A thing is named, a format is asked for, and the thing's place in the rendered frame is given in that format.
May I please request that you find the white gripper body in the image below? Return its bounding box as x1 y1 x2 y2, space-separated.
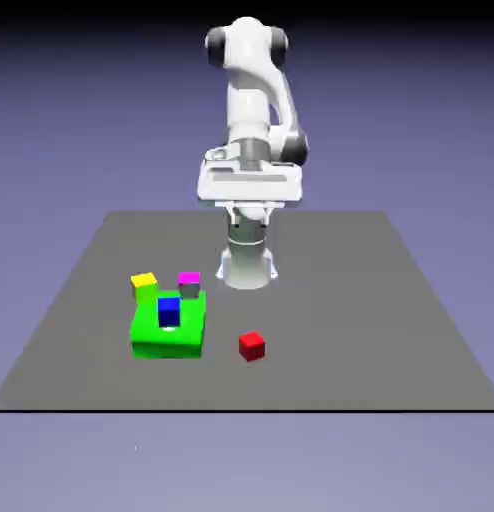
196 158 304 210

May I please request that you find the small magenta cube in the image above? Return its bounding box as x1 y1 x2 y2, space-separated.
177 270 202 300

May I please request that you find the small yellow cube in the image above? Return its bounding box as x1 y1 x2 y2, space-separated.
129 271 159 307

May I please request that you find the small blue cube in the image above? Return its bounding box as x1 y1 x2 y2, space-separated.
157 296 182 329

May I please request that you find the small red cube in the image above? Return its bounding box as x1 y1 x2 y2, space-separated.
237 330 267 363

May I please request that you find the large green box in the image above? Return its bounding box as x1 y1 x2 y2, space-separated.
129 290 207 360

